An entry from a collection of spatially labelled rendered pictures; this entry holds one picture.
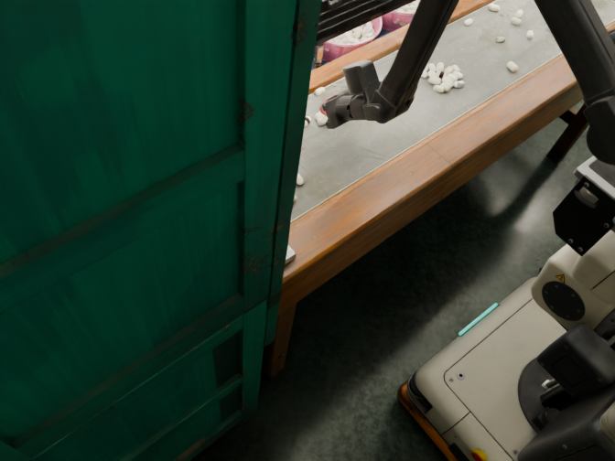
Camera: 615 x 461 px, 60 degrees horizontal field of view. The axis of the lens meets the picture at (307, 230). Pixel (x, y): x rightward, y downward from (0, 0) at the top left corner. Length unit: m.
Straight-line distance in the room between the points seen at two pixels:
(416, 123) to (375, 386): 0.89
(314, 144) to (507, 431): 0.95
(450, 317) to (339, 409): 0.55
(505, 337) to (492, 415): 0.25
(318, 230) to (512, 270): 1.21
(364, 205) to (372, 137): 0.25
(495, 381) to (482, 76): 0.90
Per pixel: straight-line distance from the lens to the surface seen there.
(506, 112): 1.61
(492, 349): 1.74
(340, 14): 1.21
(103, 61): 0.47
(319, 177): 1.32
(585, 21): 0.89
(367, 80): 1.19
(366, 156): 1.38
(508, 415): 1.69
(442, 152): 1.42
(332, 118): 1.28
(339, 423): 1.83
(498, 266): 2.25
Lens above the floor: 1.76
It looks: 56 degrees down
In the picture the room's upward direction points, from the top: 11 degrees clockwise
